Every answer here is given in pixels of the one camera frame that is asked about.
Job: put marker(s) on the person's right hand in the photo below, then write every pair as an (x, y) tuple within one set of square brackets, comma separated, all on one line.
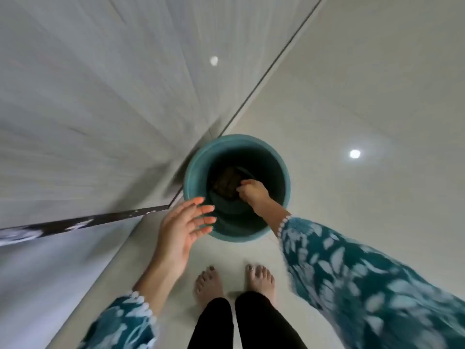
[(254, 194)]

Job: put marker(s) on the person's left hand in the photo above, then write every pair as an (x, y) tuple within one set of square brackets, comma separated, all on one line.
[(176, 238)]

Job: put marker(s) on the person's right fingers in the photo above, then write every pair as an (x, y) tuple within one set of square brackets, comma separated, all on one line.
[(246, 186)]

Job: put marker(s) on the person's left fingers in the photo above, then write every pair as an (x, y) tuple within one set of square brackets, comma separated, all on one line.
[(198, 216)]

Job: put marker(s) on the dark brown cloth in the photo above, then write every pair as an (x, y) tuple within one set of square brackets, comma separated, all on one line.
[(225, 183)]

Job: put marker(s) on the person's right forearm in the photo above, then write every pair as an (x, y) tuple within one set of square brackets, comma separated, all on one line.
[(327, 265)]

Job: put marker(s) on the person's left forearm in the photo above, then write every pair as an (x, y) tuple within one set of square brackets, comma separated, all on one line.
[(156, 283)]

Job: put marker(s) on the teal plastic bucket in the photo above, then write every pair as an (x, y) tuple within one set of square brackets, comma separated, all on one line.
[(232, 225)]

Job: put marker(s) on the person's left foot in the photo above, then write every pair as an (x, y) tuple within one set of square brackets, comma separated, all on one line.
[(209, 287)]

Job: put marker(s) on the person's foot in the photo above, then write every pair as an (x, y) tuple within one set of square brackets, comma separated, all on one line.
[(209, 287), (261, 283)]

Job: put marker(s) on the person's right foot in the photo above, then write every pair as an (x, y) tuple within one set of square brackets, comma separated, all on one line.
[(261, 283)]

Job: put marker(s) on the black marble skirting strip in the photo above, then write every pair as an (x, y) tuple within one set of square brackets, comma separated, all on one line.
[(90, 221)]

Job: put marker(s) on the person's left leg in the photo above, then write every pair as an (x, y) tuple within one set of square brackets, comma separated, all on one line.
[(212, 325)]

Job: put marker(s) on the person's leg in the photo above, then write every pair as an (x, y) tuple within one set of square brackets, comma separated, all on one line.
[(212, 325), (263, 323)]

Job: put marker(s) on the person's right leg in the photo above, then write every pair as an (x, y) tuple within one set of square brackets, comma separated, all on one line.
[(263, 323)]

